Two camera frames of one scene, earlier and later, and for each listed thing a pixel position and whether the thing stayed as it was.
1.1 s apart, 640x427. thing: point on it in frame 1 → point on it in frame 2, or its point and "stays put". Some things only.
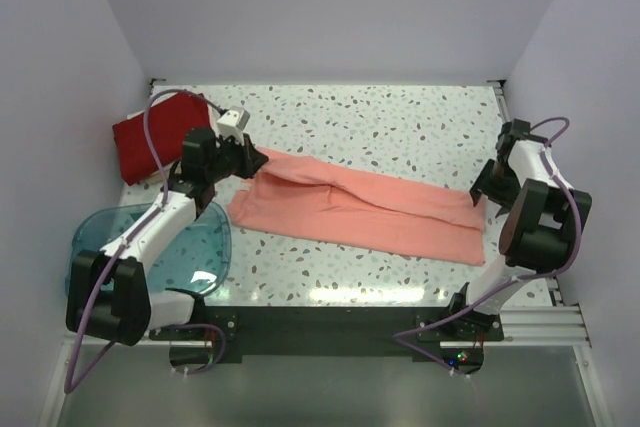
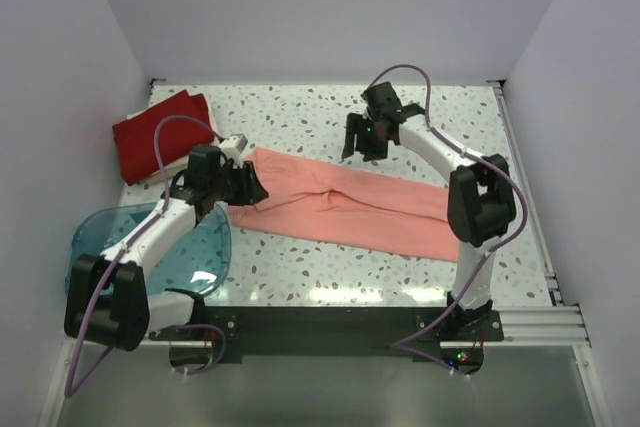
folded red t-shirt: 169,127 stays put
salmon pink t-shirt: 362,211 stays put
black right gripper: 505,199 → 356,124
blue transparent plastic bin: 200,261 stays put
